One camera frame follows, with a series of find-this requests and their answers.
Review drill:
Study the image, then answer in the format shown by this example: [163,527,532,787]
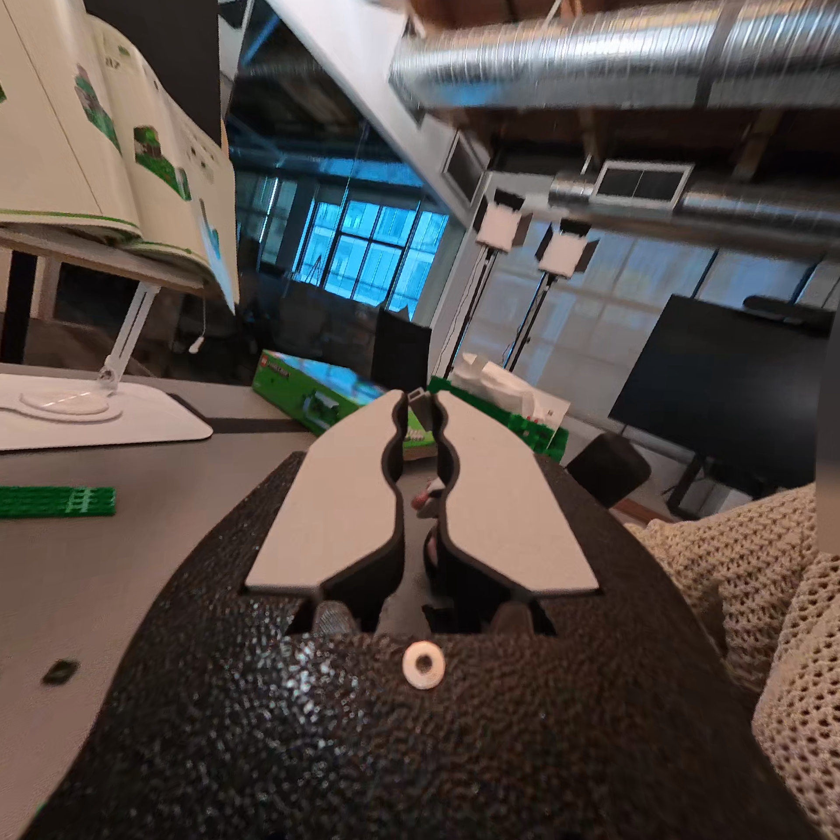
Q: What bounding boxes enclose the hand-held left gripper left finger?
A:
[243,389,408,634]

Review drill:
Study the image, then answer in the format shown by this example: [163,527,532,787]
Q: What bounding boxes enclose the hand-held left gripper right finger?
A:
[432,390,601,635]

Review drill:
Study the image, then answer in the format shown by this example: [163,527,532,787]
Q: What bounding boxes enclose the person's right forearm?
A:
[626,486,840,840]

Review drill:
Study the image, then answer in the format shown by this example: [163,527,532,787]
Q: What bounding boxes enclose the green lego set box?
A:
[252,350,437,460]

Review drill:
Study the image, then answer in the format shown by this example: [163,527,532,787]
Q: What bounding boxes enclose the green lego plate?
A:
[0,487,117,519]

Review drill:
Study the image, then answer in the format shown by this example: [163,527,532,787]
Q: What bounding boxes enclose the lego instruction booklet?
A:
[0,0,238,312]

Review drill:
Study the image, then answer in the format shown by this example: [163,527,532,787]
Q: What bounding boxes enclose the open green cardboard box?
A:
[427,374,571,463]

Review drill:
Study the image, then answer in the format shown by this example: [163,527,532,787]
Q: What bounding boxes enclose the black office chair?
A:
[567,433,652,508]

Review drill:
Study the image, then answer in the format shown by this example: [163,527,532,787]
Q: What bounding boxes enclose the white plastic bags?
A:
[453,352,571,427]

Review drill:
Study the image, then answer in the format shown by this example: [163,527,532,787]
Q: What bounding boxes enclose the black computer monitor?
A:
[372,308,432,395]

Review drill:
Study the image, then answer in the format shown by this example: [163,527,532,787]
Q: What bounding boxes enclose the large black television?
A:
[609,294,834,519]

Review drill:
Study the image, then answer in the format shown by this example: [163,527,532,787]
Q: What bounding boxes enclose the white book stand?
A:
[0,223,214,452]

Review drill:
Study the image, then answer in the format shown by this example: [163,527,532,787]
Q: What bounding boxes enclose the studio light panel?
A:
[453,190,532,378]
[505,220,599,371]

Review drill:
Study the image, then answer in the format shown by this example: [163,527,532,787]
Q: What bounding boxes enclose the silver air duct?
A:
[390,0,840,109]
[548,161,840,231]

